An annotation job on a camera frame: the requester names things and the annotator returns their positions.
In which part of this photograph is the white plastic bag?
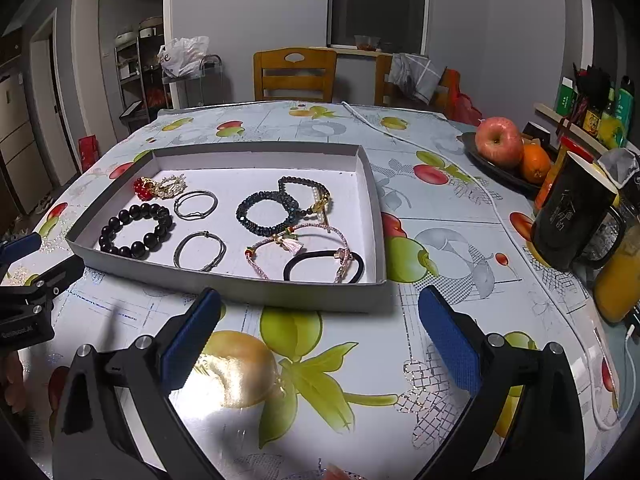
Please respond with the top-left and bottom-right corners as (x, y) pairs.
(157, 36), (211, 79)

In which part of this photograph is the pink braided bracelet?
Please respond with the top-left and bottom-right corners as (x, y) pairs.
(244, 222), (353, 281)

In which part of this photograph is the red apple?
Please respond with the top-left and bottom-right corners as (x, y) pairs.
(475, 116), (524, 169)

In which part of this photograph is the stack of red boxes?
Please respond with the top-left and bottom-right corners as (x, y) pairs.
(77, 135), (101, 173)

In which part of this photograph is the tall black mug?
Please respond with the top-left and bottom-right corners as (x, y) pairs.
(531, 150), (628, 273)

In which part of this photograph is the white door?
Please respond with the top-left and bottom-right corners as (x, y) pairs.
(30, 35), (81, 191)

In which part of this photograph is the orange juice bottle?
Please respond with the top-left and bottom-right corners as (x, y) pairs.
(534, 141), (596, 213)

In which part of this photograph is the yellow juice bottle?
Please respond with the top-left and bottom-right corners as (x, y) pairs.
(594, 222), (640, 324)

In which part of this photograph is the fruit print tablecloth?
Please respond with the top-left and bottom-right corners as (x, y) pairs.
(0, 100), (636, 480)

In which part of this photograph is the orange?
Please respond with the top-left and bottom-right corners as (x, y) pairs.
(520, 142), (552, 184)

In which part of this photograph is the person's left hand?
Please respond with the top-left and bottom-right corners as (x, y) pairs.
(0, 352), (27, 411)

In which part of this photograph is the white cable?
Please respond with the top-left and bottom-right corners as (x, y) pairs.
(341, 101), (636, 433)

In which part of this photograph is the green box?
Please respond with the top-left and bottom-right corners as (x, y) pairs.
(556, 77), (576, 118)

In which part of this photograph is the red and gold charm bracelet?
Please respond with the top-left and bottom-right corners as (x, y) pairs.
(132, 174), (188, 202)

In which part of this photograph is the large black bead bracelet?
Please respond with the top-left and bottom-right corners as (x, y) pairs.
(99, 202), (175, 261)

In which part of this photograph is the window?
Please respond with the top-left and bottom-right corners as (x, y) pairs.
(327, 0), (431, 53)

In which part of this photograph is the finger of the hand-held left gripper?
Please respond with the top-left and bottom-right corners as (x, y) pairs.
(22, 255), (86, 302)
(0, 232), (43, 267)

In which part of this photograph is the small black bead bracelet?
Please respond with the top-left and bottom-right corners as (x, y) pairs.
(277, 175), (332, 226)

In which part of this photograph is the small black mug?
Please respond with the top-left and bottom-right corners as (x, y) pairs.
(522, 121), (556, 148)

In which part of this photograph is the wooden wall shelf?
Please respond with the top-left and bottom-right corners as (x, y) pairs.
(534, 102), (611, 151)

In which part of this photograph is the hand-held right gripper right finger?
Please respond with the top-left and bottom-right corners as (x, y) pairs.
(415, 285), (586, 480)

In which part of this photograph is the grey crumpled cloth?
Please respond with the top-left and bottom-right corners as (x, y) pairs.
(597, 149), (640, 187)

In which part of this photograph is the red plastic bag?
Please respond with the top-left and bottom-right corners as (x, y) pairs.
(440, 69), (485, 126)

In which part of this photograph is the silver bangle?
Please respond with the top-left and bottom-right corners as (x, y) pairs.
(173, 190), (219, 221)
(173, 231), (227, 272)

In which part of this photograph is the black plate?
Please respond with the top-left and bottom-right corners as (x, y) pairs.
(460, 131), (556, 196)

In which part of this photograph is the silver refrigerator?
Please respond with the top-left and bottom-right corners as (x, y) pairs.
(0, 72), (53, 211)

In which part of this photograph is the wooden chair with cutout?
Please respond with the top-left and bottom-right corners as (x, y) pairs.
(252, 47), (338, 103)

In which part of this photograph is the dark crystal bead bracelet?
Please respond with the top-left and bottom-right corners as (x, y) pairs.
(236, 191), (301, 237)

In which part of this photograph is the grey checked cloth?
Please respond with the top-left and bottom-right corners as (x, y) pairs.
(390, 52), (447, 103)

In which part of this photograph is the metal shelf rack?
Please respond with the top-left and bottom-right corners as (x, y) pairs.
(114, 16), (166, 133)

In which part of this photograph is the wire cart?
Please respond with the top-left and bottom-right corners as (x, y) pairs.
(162, 54), (224, 109)

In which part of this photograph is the black hair tie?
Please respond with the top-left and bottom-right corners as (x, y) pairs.
(282, 250), (365, 285)

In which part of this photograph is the green bottle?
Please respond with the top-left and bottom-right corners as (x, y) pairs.
(612, 77), (636, 148)

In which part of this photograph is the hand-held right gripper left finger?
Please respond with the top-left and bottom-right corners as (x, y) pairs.
(52, 287), (226, 480)

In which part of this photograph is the white shallow cardboard box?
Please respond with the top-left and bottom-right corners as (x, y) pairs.
(65, 142), (388, 313)

